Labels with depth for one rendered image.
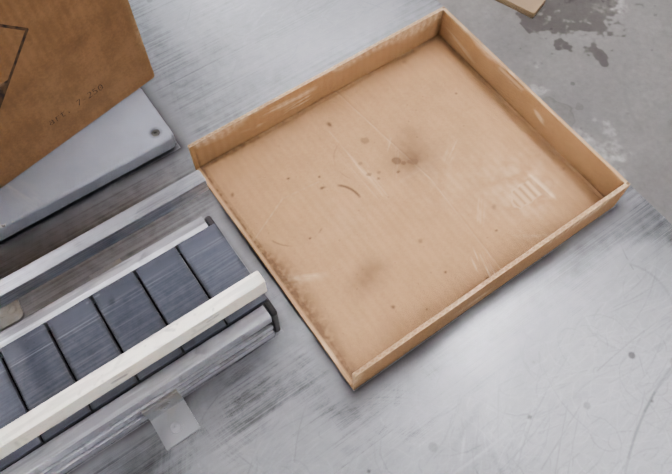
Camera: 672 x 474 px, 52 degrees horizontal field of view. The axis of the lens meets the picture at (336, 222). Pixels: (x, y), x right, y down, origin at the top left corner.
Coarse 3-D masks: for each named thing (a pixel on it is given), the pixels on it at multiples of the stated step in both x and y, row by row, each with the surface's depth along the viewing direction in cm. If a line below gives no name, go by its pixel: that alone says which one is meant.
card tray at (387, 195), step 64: (384, 64) 71; (448, 64) 71; (256, 128) 66; (320, 128) 67; (384, 128) 67; (448, 128) 67; (512, 128) 67; (256, 192) 64; (320, 192) 64; (384, 192) 64; (448, 192) 64; (512, 192) 64; (576, 192) 64; (320, 256) 61; (384, 256) 61; (448, 256) 61; (512, 256) 61; (320, 320) 58; (384, 320) 58; (448, 320) 57
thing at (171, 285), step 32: (160, 256) 56; (192, 256) 56; (224, 256) 56; (128, 288) 55; (160, 288) 55; (192, 288) 55; (224, 288) 55; (64, 320) 53; (96, 320) 53; (128, 320) 53; (160, 320) 53; (224, 320) 54; (32, 352) 52; (64, 352) 52; (96, 352) 52; (0, 384) 51; (32, 384) 51; (64, 384) 51; (128, 384) 51; (0, 416) 50; (32, 448) 49
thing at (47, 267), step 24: (168, 192) 49; (192, 192) 50; (120, 216) 48; (144, 216) 48; (72, 240) 47; (96, 240) 47; (48, 264) 46; (72, 264) 48; (0, 288) 46; (24, 288) 46
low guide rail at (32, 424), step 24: (240, 288) 51; (264, 288) 52; (192, 312) 50; (216, 312) 50; (168, 336) 49; (192, 336) 51; (120, 360) 48; (144, 360) 49; (96, 384) 47; (48, 408) 47; (72, 408) 48; (0, 432) 46; (24, 432) 46; (0, 456) 46
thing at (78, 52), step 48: (0, 0) 50; (48, 0) 53; (96, 0) 57; (0, 48) 53; (48, 48) 56; (96, 48) 60; (144, 48) 64; (0, 96) 56; (48, 96) 59; (96, 96) 64; (0, 144) 59; (48, 144) 63
